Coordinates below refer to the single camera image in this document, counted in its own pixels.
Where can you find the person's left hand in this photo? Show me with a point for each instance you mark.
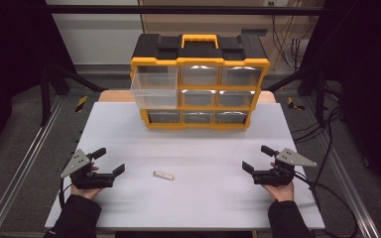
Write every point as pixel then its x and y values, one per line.
pixel 86 193

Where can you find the white foam board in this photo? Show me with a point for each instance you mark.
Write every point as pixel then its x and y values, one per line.
pixel 195 205

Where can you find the aluminium rail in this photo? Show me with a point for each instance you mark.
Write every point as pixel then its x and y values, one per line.
pixel 339 172
pixel 20 172

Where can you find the person's right hand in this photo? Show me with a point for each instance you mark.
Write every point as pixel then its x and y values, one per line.
pixel 281 193

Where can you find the wooden table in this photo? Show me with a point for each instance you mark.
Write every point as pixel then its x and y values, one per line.
pixel 115 96

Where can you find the open clear plastic drawer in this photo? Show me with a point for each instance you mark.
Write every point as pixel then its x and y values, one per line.
pixel 153 89

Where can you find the yellow black striped tape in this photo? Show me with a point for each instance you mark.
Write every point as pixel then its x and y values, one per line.
pixel 81 103
pixel 294 105

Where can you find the yellow and black organizer cabinet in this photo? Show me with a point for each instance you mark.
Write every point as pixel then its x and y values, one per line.
pixel 198 49

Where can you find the set of closed clear drawers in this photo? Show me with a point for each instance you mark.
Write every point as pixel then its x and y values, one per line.
pixel 199 76

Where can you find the black metal stand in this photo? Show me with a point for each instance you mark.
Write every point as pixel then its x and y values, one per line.
pixel 319 95
pixel 45 95

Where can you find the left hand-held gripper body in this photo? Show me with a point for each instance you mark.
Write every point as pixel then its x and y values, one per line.
pixel 89 181

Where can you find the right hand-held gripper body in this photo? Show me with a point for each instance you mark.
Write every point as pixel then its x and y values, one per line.
pixel 274 178

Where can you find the small white rectangular bar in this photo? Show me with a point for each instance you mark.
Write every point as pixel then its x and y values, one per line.
pixel 163 176

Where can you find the black horizontal bar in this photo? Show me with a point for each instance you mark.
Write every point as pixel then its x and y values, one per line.
pixel 178 10

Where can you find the black curtain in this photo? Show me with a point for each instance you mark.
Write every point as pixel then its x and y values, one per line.
pixel 367 82
pixel 10 66

